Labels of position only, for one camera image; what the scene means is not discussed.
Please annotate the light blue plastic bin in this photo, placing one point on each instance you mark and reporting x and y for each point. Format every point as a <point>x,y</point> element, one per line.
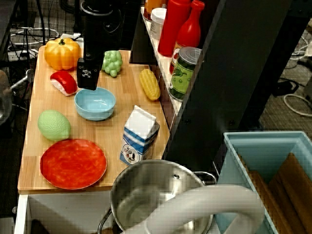
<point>263,151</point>

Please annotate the green peas toy can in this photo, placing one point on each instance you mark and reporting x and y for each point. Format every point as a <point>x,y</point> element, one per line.
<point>184,75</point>

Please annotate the blue white toy milk carton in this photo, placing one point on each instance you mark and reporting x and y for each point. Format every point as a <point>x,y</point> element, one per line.
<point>139,139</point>

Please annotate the red orange plate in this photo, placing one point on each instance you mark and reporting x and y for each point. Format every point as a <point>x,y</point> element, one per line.
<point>73,163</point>

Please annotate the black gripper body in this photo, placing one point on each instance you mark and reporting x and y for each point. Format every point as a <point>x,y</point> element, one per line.
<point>96,59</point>

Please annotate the silver metal clamp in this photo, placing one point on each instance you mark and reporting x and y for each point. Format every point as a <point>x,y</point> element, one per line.
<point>23,79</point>

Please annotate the white lidded jar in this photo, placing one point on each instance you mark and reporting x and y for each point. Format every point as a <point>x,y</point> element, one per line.
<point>158,23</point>

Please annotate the brown wooden board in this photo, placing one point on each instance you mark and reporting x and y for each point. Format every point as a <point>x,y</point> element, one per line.
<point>263,195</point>
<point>295,185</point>

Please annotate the grey toy faucet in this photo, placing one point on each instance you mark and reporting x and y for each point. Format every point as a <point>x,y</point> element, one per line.
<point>207,204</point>

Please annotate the light blue plastic bowl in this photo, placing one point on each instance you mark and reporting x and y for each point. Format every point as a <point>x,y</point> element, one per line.
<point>95,107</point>

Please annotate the yellow toy corn cob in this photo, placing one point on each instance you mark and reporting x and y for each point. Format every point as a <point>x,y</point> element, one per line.
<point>150,84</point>

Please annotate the black metal stand leg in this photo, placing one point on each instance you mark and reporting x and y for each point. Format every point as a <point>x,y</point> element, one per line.
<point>275,61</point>

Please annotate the red and white toy sushi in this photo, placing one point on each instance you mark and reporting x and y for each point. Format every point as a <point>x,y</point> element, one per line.
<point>64,81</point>

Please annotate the red bottle with label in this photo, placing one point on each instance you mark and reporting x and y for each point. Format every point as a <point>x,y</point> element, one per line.
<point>190,31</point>

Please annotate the green toy lime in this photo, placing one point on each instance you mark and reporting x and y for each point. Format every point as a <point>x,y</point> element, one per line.
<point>54,125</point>

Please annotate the yellow toy bell pepper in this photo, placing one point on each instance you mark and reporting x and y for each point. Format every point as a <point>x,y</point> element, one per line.
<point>61,56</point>

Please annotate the white toy kitchen cabinet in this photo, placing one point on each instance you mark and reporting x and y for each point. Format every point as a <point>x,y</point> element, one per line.
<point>68,207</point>

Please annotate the stainless steel pot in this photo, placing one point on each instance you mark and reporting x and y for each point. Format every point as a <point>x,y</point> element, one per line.
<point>146,185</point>

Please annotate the black kitchen shelf unit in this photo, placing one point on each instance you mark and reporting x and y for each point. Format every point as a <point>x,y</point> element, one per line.
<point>219,73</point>

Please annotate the green toy grape bunch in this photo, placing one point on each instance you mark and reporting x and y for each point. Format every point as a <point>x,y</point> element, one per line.
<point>113,63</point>

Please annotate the white power strip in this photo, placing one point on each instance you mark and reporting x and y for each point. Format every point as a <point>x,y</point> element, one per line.
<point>22,55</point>

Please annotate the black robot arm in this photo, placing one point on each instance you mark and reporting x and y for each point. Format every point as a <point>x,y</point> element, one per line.
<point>97,29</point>

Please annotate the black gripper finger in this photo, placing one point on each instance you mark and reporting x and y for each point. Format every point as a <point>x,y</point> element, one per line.
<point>88,78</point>

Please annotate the red ketchup squeeze bottle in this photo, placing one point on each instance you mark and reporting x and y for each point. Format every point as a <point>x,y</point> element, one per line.
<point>171,29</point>

